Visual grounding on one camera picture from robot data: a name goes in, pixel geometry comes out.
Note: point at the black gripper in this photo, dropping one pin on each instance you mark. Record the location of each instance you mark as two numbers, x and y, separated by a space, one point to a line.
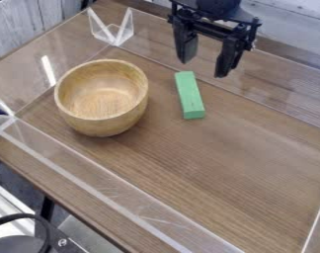
217 18

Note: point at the green rectangular block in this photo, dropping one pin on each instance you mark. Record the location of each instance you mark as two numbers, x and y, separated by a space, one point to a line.
189 95

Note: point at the light wooden bowl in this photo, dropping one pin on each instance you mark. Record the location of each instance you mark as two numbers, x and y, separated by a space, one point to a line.
102 96

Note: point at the black table leg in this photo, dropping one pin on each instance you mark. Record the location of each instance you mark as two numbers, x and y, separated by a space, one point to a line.
48 209

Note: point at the clear acrylic corner bracket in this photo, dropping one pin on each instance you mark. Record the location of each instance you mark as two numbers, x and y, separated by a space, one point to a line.
113 34

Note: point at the clear acrylic tray wall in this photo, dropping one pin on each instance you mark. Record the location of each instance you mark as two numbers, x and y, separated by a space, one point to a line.
129 217

